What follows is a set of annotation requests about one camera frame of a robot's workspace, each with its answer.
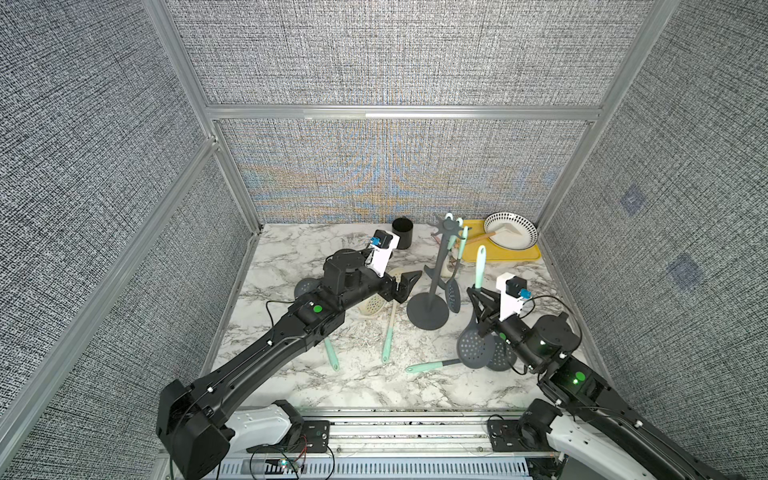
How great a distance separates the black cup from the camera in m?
1.08

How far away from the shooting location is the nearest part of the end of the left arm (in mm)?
612

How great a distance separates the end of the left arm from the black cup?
0.46 meters
